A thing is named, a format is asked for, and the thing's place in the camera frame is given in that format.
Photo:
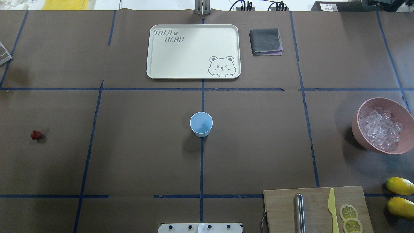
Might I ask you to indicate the steel knife handle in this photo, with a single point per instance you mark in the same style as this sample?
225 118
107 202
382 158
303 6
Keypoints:
300 225

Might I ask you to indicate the yellow cloth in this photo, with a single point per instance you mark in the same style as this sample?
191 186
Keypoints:
65 5

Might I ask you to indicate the yellow lemon upper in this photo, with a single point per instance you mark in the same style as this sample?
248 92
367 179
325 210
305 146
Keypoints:
400 186

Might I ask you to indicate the grey folded cloth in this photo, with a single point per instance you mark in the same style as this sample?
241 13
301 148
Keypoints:
266 41

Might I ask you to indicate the wooden cutting board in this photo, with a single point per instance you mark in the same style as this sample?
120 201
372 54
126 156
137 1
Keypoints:
279 205

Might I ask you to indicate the yellow lemon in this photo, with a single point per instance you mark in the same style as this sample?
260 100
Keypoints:
401 208
400 186

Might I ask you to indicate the aluminium frame post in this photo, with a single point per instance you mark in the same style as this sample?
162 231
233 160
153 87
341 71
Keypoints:
202 7

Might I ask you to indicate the cream bear serving tray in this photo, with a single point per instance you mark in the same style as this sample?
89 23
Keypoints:
193 52

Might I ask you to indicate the red strawberry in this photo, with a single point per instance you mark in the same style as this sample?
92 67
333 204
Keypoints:
36 135

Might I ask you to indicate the ice cubes pile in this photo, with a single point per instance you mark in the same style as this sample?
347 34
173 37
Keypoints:
380 128

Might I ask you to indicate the lemon slice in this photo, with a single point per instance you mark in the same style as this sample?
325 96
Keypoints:
347 212
352 225

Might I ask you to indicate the pink bowl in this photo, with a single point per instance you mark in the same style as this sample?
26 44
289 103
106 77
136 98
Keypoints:
399 112

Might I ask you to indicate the light blue plastic cup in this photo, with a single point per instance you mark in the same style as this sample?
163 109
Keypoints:
201 124

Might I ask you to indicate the yellow lemon lower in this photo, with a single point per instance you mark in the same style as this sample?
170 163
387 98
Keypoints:
401 208

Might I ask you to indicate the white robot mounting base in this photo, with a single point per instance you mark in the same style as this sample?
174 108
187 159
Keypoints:
201 228

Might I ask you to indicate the white wire cup rack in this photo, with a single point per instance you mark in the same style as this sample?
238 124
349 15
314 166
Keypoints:
5 55

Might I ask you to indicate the yellow plastic knife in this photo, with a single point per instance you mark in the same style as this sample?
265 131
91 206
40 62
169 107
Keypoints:
332 209

